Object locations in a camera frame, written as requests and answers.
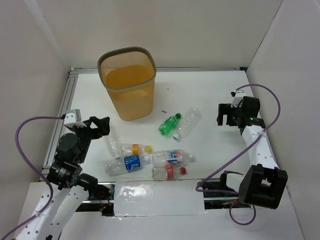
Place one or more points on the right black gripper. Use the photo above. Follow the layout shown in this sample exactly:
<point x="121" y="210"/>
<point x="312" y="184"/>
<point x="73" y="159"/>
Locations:
<point x="225" y="109"/>

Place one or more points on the clear unlabelled plastic bottle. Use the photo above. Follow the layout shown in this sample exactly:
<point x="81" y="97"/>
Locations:
<point x="113" y="144"/>

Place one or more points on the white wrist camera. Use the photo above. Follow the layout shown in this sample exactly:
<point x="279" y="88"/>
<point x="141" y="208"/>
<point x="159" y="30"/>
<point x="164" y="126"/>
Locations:
<point x="237" y="98"/>
<point x="73" y="118"/>

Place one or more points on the orange mesh waste bin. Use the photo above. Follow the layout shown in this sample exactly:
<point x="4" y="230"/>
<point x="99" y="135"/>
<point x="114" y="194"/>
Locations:
<point x="128" y="75"/>

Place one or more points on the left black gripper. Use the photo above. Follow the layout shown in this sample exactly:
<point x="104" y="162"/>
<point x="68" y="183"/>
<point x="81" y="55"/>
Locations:
<point x="90" y="129"/>

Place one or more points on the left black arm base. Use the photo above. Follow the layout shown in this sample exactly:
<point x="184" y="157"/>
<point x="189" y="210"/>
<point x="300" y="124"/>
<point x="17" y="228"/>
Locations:
<point x="101" y="202"/>

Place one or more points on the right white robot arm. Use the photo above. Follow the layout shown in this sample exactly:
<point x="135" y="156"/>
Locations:
<point x="264" y="183"/>

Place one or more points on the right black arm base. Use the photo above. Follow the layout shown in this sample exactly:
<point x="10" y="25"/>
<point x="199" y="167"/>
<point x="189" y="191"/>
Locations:
<point x="217" y="199"/>

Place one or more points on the orange label yellow cap bottle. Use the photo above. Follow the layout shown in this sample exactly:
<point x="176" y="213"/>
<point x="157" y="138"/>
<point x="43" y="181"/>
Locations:
<point x="135" y="149"/>

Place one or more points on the white taped cover plate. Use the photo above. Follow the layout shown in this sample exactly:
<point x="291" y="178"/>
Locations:
<point x="157" y="198"/>

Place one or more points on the green plastic bottle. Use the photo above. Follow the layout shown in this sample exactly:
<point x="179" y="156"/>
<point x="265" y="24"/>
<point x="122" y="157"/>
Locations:
<point x="169" y="124"/>

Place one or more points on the clear bottle white cap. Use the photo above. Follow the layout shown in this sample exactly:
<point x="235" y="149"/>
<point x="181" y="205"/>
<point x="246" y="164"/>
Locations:
<point x="187" y="123"/>

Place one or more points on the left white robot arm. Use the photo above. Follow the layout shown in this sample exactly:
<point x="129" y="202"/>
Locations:
<point x="67" y="185"/>

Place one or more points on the blue label plastic bottle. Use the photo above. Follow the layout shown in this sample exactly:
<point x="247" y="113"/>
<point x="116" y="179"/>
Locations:
<point x="126" y="164"/>

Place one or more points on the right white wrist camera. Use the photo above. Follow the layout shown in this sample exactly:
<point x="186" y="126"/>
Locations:
<point x="237" y="98"/>

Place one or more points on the red label red cap bottle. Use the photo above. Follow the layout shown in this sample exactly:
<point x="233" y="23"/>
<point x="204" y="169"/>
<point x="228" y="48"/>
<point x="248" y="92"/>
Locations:
<point x="168" y="172"/>

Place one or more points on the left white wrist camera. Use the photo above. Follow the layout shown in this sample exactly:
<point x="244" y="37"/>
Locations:
<point x="73" y="118"/>

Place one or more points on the white orange label bottle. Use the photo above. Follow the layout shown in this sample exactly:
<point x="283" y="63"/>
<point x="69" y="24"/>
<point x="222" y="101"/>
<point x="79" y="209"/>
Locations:
<point x="178" y="158"/>

